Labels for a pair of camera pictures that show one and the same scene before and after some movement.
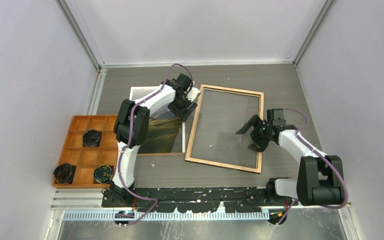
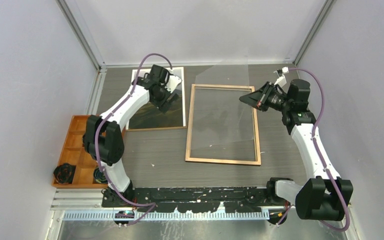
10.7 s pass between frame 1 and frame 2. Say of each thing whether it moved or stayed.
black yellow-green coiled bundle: stayed
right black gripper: moved
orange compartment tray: stayed
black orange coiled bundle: stayed
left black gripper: moved
